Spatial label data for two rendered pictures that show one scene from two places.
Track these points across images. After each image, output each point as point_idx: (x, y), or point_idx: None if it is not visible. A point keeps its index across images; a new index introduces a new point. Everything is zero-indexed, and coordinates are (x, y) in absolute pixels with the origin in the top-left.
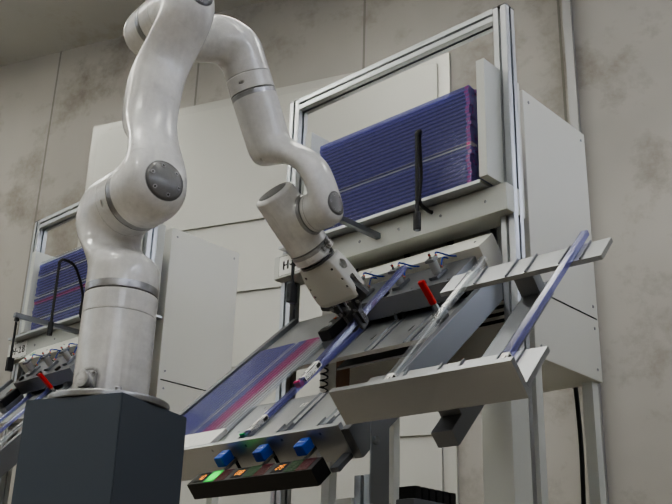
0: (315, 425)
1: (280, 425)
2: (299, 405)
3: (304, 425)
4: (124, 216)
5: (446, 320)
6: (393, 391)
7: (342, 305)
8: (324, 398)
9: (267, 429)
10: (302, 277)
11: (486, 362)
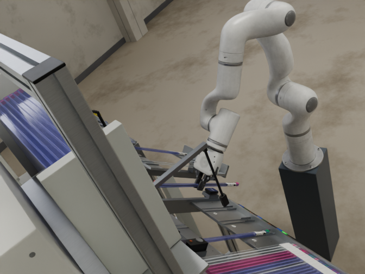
0: (232, 212)
1: (247, 225)
2: (236, 227)
3: (236, 216)
4: None
5: None
6: None
7: (204, 178)
8: (222, 220)
9: (254, 229)
10: (222, 158)
11: (189, 147)
